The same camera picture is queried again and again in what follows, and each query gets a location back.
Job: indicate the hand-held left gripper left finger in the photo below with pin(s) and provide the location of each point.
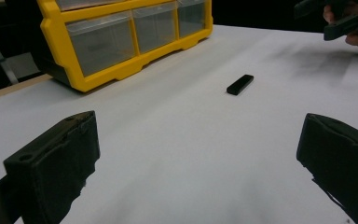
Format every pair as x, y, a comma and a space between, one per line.
52, 165

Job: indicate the clear plastic drawer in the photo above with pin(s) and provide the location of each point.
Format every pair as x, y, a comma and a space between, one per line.
155, 29

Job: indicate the grid of clear drawers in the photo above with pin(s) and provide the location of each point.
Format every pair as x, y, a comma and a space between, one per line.
101, 46

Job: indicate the grey metal stand leg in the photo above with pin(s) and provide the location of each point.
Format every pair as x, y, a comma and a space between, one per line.
0, 56

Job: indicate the white table sheet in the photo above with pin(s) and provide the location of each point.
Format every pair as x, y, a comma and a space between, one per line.
180, 149

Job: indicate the small black rectangular block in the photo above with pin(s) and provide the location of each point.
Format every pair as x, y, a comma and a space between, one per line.
240, 84

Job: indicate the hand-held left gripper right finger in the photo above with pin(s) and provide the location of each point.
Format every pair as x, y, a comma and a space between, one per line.
345, 161

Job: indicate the yellow black drawer organizer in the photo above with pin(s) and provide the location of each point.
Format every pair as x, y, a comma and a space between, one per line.
56, 37

